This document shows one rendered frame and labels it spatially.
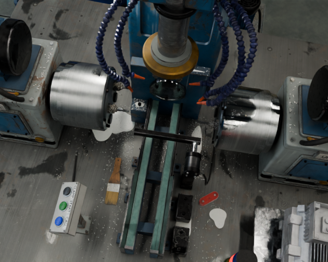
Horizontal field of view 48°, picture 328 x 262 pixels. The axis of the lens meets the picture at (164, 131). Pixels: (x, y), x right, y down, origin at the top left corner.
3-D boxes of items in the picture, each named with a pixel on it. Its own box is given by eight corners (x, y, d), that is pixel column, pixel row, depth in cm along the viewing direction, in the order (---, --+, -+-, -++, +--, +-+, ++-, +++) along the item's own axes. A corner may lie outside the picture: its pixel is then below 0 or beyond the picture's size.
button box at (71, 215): (71, 186, 130) (61, 181, 126) (87, 186, 127) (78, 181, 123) (58, 235, 122) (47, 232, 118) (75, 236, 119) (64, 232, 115)
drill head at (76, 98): (44, 78, 160) (28, 40, 137) (127, 91, 159) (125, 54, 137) (26, 129, 149) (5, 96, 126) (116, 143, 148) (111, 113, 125)
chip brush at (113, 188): (112, 157, 157) (112, 156, 157) (124, 158, 157) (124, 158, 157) (104, 204, 148) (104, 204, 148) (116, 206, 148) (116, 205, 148)
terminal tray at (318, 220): (304, 206, 124) (313, 200, 117) (336, 213, 123) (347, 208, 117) (302, 242, 119) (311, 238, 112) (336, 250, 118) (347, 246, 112)
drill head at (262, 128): (196, 101, 158) (205, 66, 136) (291, 116, 158) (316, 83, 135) (189, 154, 147) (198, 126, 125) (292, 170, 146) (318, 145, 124)
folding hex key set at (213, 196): (215, 191, 153) (215, 190, 151) (219, 197, 152) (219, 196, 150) (197, 200, 151) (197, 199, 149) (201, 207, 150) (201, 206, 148)
